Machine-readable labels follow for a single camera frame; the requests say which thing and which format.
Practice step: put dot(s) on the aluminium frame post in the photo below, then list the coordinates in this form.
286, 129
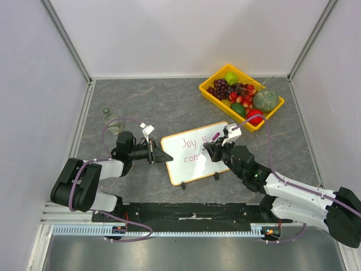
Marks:
318, 27
64, 36

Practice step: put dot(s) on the purple grape bunch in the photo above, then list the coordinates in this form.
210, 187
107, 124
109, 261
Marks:
221, 89

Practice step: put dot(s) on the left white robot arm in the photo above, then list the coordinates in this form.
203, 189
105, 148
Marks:
77, 184

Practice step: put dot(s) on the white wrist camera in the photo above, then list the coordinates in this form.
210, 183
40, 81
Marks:
231, 133
146, 130

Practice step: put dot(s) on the red cherry pile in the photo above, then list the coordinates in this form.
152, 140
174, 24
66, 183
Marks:
243, 94

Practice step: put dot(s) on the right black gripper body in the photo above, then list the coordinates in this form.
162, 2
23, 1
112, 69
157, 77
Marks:
220, 149

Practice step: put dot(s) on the red apple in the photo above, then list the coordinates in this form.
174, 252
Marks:
255, 116

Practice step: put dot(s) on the clear glass bottle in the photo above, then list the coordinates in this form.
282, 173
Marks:
115, 126

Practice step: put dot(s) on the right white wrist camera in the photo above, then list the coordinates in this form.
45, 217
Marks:
231, 133

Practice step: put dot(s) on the light blue cable duct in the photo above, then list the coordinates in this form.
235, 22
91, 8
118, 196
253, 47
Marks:
118, 231

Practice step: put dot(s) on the left aluminium frame post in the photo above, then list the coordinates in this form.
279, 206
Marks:
64, 36

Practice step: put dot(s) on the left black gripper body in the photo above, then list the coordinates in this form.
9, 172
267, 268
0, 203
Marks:
144, 152

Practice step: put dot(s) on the pink capped whiteboard marker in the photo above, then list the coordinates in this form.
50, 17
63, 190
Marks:
212, 140

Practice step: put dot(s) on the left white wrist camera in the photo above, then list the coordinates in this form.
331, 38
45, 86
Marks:
146, 130

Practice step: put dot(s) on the right aluminium frame post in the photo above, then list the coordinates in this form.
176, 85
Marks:
318, 27

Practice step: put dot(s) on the green apple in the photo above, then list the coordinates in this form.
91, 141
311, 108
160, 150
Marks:
231, 78

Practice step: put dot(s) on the green lime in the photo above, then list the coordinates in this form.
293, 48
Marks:
239, 109

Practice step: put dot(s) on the netted green melon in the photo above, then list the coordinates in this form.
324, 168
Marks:
266, 99

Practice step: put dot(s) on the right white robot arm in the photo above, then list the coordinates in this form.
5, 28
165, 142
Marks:
336, 212

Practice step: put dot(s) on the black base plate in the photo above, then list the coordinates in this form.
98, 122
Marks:
195, 217

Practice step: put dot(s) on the orange framed whiteboard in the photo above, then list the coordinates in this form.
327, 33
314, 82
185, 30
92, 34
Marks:
190, 162

